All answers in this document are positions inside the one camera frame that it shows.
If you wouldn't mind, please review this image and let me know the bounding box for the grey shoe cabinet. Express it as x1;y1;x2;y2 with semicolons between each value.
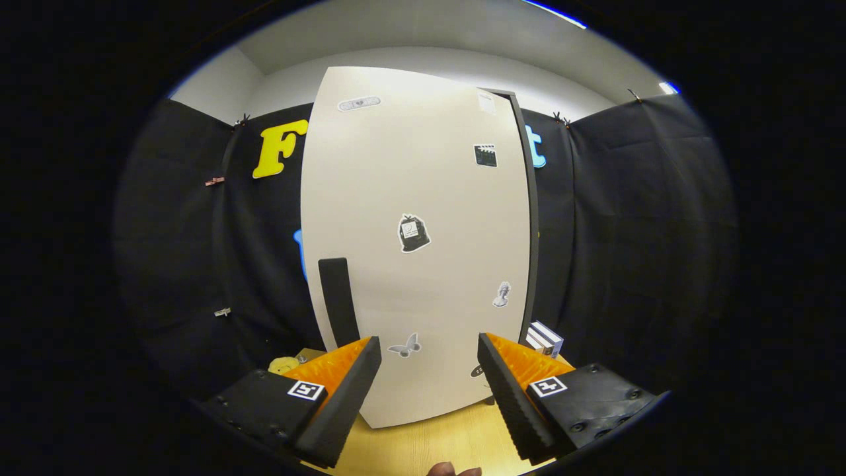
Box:
486;89;540;405

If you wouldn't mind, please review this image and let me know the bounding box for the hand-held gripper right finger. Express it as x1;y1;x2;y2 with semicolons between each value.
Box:
477;333;662;463

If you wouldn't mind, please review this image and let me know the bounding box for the long ceiling light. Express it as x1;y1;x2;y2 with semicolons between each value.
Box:
522;0;588;30

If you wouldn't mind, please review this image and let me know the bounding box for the black door handle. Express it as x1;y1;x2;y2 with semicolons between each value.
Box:
319;258;361;349

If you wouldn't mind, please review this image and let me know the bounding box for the black backdrop cloth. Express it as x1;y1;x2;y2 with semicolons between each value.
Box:
112;93;740;411

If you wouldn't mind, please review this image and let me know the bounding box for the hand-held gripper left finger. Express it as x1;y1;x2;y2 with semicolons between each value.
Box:
198;336;383;469

